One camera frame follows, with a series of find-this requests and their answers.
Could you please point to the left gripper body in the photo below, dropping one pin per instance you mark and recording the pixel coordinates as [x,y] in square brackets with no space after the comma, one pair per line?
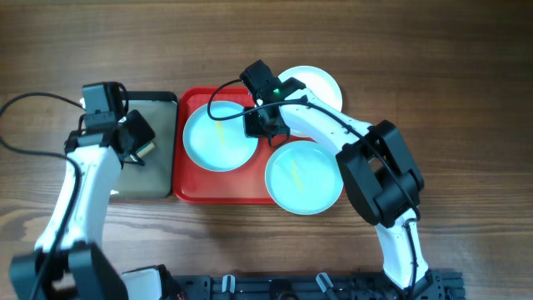
[141,130]

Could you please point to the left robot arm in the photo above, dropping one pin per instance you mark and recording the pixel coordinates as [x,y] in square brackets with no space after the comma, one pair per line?
[68,262]

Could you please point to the green yellow sponge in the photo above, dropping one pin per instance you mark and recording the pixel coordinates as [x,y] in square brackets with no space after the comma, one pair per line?
[145,149]

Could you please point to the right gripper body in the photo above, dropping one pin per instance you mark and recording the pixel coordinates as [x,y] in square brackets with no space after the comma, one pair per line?
[258,126]

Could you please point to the black water tray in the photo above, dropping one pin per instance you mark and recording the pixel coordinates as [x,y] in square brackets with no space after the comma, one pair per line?
[154,179]

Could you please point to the light blue plate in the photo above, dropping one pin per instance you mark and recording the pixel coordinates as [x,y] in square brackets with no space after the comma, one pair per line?
[217,146]
[303,178]

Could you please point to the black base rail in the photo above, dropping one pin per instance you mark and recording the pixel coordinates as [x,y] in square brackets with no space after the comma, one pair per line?
[434,285]

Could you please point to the white plate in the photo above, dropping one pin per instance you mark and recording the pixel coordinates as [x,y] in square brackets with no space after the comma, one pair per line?
[320,82]

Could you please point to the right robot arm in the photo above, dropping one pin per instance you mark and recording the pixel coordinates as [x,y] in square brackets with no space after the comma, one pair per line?
[381,179]

